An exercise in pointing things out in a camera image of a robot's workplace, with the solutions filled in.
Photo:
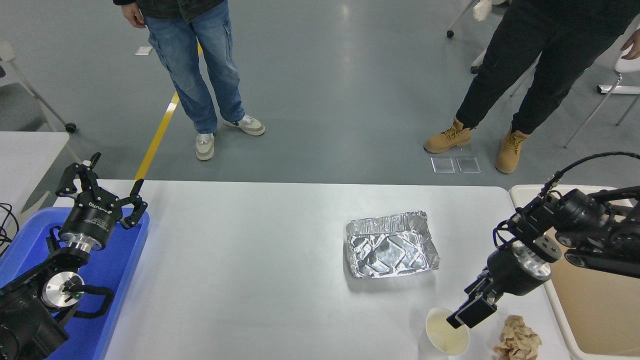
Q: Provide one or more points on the white side table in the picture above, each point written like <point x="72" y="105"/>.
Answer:
<point x="25" y="160"/>

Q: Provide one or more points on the white shell chair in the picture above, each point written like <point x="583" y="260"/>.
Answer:
<point x="629" y="65"/>

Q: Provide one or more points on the crinkled foil tray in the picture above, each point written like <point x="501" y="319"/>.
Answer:
<point x="390" y="250"/>

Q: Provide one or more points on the person in black trousers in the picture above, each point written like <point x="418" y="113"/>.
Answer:
<point x="530" y="50"/>

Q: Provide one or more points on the white metal floor bar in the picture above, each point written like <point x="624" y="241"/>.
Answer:
<point x="620" y="89"/>

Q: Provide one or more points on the white tissue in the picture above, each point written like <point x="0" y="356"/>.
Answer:
<point x="482" y="10"/>

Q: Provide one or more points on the clear floor plate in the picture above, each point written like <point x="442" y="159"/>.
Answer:
<point x="442" y="165"/>
<point x="468" y="164"/>

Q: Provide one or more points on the crumpled tan paper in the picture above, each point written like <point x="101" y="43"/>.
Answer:
<point x="517" y="340"/>

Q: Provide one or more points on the person's hand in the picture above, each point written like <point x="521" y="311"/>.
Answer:
<point x="134" y="16"/>
<point x="633" y="46"/>

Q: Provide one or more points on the yellow floor tape line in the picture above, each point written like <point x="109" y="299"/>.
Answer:
<point x="155" y="140"/>

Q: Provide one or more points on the white paper cup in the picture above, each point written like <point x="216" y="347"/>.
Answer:
<point x="440" y="337"/>

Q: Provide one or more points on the grey wheeled chair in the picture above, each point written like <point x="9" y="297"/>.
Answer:
<point x="15" y="105"/>

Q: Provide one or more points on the person in blue trousers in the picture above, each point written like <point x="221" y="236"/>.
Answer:
<point x="185" y="65"/>

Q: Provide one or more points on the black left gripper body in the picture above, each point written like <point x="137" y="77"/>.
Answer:
<point x="92" y="222"/>

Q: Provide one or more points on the blue plastic tray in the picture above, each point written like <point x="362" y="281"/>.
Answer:
<point x="117" y="265"/>

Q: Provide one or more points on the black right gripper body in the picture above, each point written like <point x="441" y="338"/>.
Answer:
<point x="515" y="277"/>

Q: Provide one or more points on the large pale bin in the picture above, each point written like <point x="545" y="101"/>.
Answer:
<point x="590" y="310"/>

